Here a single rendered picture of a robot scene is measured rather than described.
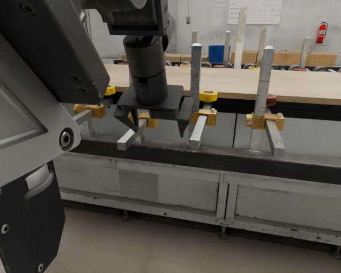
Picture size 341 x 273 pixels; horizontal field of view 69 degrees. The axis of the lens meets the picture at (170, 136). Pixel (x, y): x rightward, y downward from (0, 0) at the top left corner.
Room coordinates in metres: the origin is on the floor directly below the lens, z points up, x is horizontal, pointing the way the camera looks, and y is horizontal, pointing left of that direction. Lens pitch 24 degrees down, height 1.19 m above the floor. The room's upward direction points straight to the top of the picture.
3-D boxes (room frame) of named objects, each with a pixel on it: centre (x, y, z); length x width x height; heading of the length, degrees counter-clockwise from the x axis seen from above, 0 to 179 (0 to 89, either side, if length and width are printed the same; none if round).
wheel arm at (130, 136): (0.98, 0.12, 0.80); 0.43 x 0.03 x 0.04; 167
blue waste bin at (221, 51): (6.49, -1.21, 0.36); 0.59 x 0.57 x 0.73; 167
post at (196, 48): (0.97, -0.10, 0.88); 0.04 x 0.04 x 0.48; 77
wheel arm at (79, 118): (1.04, 0.36, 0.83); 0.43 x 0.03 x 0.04; 167
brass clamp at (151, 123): (1.03, 0.12, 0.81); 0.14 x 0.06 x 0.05; 77
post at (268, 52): (0.91, -0.34, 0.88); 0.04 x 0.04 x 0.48; 77
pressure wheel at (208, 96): (1.11, -0.17, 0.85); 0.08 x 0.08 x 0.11
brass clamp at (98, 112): (1.08, 0.37, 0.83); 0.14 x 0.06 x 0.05; 77
